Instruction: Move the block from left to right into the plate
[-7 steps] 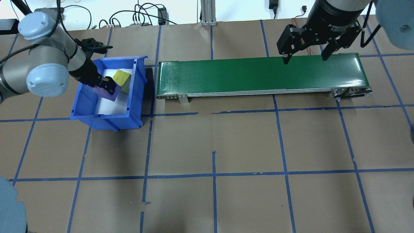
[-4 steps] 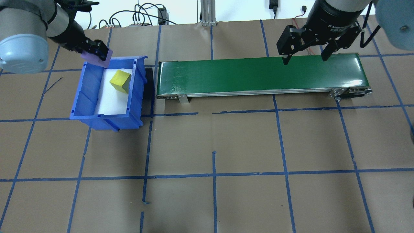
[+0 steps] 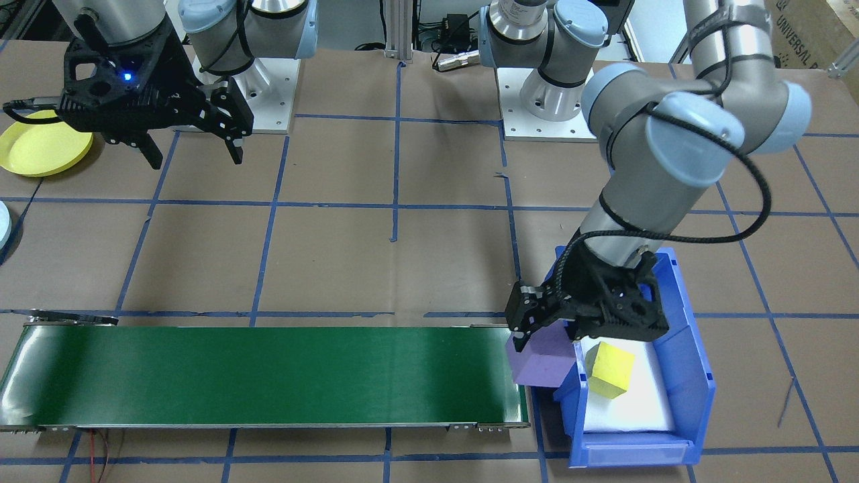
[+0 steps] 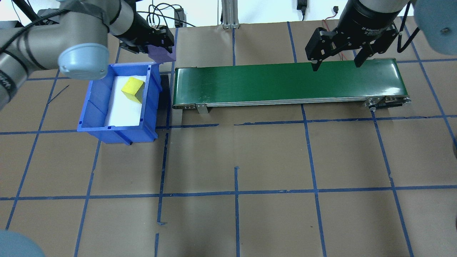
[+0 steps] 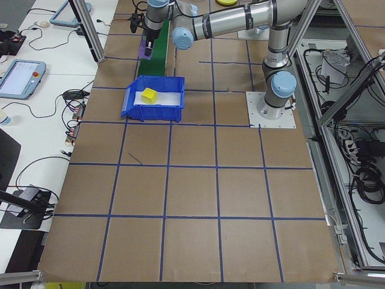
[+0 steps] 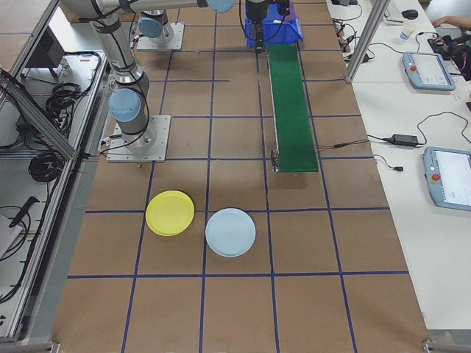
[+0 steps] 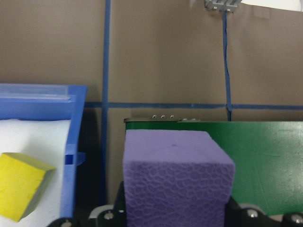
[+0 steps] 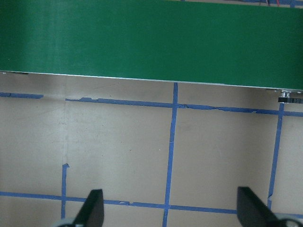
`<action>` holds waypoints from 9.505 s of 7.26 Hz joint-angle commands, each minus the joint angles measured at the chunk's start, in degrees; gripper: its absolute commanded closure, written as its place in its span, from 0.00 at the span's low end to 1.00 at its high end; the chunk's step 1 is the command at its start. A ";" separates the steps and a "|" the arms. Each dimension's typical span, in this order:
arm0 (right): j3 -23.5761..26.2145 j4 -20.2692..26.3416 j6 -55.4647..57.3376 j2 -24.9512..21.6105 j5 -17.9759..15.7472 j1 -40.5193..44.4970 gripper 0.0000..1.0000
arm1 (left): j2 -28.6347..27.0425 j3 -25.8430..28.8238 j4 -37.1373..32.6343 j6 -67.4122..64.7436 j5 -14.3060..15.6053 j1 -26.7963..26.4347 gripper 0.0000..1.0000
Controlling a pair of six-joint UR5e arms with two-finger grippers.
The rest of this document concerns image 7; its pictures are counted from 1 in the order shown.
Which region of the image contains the purple foam cube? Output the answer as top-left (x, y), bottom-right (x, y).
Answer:
top-left (122, 129), bottom-right (236, 227)

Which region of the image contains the yellow foam cube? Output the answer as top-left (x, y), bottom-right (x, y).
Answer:
top-left (0, 152), bottom-right (57, 222)

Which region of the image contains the green conveyor belt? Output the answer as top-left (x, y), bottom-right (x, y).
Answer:
top-left (123, 114), bottom-right (303, 216)

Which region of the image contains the blue plastic storage bin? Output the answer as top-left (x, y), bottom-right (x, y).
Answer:
top-left (0, 83), bottom-right (88, 223)

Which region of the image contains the white foam pad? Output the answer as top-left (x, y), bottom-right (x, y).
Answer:
top-left (0, 119), bottom-right (71, 227)

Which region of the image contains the aluminium profile post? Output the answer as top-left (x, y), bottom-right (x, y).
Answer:
top-left (204, 0), bottom-right (242, 12)

